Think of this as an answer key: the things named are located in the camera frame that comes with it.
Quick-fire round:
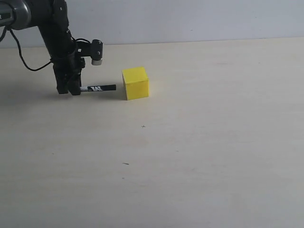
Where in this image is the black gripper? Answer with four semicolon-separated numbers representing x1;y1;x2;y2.
49;29;85;95

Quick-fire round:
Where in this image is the black and white marker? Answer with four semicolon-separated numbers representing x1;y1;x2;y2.
80;85;116;92

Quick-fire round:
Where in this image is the yellow cube block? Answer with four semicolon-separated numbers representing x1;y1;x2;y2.
122;67;149;100

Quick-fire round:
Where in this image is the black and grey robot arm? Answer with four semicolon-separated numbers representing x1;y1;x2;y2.
0;0;85;95

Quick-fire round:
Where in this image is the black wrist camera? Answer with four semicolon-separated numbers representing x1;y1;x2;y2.
76;38;104;66

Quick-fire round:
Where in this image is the black cable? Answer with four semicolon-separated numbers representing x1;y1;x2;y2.
0;26;53;71

